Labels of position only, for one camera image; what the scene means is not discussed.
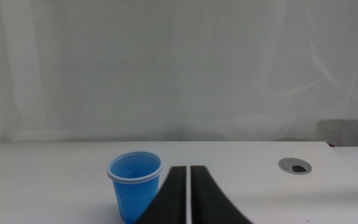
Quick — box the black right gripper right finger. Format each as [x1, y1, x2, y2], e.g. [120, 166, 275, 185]
[190, 165, 255, 224]

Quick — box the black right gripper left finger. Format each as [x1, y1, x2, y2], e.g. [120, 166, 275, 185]
[134, 166, 187, 224]

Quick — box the blue plastic cup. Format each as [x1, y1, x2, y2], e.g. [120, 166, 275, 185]
[106, 151, 163, 224]

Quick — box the white backdrop curtain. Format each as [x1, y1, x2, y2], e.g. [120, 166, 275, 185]
[0, 0, 358, 144]

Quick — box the grey round cable grommet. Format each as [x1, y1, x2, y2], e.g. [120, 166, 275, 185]
[278, 157, 313, 175]

